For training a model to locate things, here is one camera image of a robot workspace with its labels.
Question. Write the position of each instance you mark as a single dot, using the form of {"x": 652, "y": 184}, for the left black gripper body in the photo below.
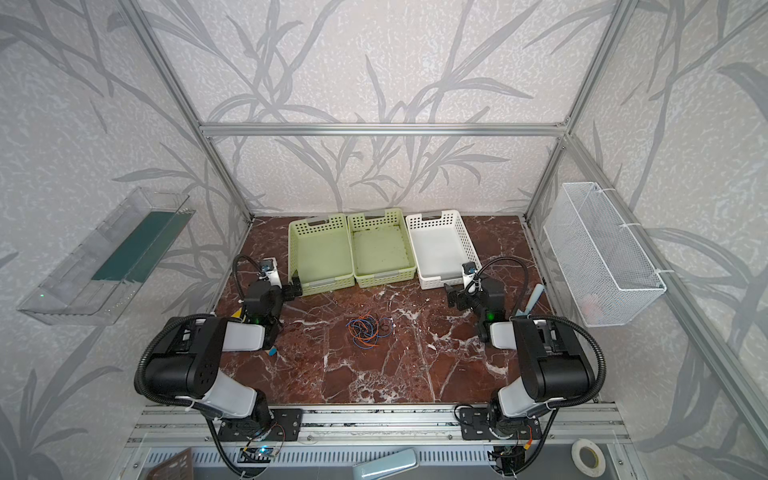
{"x": 283, "y": 295}

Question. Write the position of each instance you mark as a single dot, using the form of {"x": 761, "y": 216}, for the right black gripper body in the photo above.
{"x": 465, "y": 302}

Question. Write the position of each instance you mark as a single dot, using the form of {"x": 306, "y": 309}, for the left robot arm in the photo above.
{"x": 181, "y": 366}

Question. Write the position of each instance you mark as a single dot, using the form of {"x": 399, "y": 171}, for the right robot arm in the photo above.
{"x": 560, "y": 365}

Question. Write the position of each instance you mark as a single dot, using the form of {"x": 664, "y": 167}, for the light blue scoop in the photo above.
{"x": 536, "y": 294}

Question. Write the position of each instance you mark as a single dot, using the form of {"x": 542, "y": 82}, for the white perforated basket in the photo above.
{"x": 441, "y": 245}

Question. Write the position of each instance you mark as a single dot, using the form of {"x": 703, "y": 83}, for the left light green basket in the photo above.
{"x": 319, "y": 254}

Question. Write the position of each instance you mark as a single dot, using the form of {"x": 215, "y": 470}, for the light green basket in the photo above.
{"x": 380, "y": 247}
{"x": 319, "y": 254}

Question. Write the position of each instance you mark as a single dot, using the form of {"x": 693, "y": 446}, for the middle light green basket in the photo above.
{"x": 380, "y": 247}

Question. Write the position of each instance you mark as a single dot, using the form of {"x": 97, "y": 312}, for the white tape roll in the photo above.
{"x": 588, "y": 458}

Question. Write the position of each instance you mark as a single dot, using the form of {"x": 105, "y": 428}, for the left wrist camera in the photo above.
{"x": 268, "y": 270}

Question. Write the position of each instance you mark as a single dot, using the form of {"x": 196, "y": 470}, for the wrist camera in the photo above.
{"x": 268, "y": 270}
{"x": 469, "y": 271}

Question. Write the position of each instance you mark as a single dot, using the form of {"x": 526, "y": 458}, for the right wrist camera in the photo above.
{"x": 469, "y": 271}

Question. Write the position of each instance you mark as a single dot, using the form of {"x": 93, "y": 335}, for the white wire mesh basket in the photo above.
{"x": 610, "y": 277}

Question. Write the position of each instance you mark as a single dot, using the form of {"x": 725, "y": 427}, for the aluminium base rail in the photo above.
{"x": 336, "y": 435}

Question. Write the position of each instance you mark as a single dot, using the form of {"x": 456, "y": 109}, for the clear plastic wall shelf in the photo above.
{"x": 95, "y": 283}

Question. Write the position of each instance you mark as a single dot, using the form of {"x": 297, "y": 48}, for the aluminium frame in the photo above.
{"x": 741, "y": 390}

